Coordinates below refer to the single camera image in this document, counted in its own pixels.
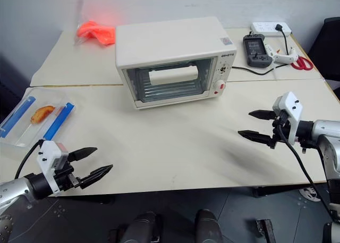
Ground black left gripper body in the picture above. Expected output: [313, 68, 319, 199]
[54, 160, 82, 192]

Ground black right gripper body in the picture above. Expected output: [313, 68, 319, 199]
[269, 111, 290, 149]

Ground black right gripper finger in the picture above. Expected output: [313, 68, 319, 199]
[238, 130, 274, 148]
[248, 110, 277, 121]

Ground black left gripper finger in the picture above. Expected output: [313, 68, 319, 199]
[69, 147, 98, 163]
[78, 164, 114, 189]

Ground white oven knob red mark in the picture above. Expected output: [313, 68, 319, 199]
[213, 79, 227, 91]

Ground fried golden food piece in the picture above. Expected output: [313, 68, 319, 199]
[30, 105, 56, 124]

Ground white toaster oven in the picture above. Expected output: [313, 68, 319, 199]
[115, 16, 235, 111]

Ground clear tray with blue strips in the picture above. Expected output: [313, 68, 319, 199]
[0, 87, 77, 149]

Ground white glue gun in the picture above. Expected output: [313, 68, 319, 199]
[264, 44, 301, 68]

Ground black handheld game console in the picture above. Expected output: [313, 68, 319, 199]
[242, 33, 273, 69]

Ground grey caster wheel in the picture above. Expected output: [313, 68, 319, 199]
[299, 187, 322, 202]

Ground dark rounded shape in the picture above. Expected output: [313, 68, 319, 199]
[195, 208, 224, 243]
[124, 211, 163, 243]

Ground white power strip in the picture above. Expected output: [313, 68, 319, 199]
[251, 21, 292, 37]

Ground black chair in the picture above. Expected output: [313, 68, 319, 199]
[308, 16, 340, 82]

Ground black flat pedal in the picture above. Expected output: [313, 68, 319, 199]
[256, 219, 279, 243]

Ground orange plastic bag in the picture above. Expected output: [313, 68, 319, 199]
[76, 20, 116, 47]

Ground clear plastic bag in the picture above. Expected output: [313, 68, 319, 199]
[71, 0, 90, 46]

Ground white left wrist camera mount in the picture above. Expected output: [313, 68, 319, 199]
[36, 140, 70, 196]

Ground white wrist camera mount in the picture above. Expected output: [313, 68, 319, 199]
[36, 140, 70, 196]
[273, 91, 303, 146]

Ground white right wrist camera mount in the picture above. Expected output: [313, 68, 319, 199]
[273, 91, 303, 146]

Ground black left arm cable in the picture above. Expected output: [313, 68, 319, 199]
[14, 138, 45, 179]

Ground red handled scissors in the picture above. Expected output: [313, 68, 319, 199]
[291, 48, 315, 72]

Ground wire oven rack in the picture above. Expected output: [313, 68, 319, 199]
[132, 74, 206, 100]

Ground glass oven door white handle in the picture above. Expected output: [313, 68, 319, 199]
[121, 56, 216, 106]

